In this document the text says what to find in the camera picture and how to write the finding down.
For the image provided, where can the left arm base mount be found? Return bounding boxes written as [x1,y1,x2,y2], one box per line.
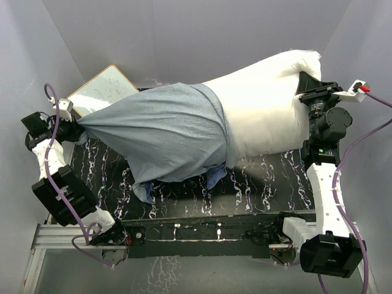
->
[89,224,146,268]

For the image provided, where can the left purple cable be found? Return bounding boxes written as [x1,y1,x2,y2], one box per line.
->
[43,83,114,267]

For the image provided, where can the white board orange edge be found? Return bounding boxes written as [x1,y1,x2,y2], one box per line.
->
[68,65,139,117]

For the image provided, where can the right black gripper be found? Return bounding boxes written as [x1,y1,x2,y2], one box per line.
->
[299,72,345,140]

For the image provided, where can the blue fish print pillowcase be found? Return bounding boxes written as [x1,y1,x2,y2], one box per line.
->
[77,83,239,204]

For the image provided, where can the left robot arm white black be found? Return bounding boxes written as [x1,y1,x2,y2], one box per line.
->
[21,112,127,244]

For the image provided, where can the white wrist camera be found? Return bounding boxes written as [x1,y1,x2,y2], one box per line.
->
[334,80,370,103]
[51,98,74,122]

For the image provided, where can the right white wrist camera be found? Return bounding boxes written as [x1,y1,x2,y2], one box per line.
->
[334,80,370,103]

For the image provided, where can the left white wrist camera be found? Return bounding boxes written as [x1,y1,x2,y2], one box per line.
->
[51,98,74,122]

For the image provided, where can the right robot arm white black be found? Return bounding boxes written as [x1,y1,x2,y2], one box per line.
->
[273,72,365,278]

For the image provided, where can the white pillow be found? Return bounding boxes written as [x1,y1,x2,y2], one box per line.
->
[204,50,321,157]

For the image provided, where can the aluminium frame rail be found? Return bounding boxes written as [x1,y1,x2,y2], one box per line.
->
[21,81,379,294]

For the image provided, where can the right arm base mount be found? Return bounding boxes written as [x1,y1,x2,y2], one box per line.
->
[241,224,300,268]

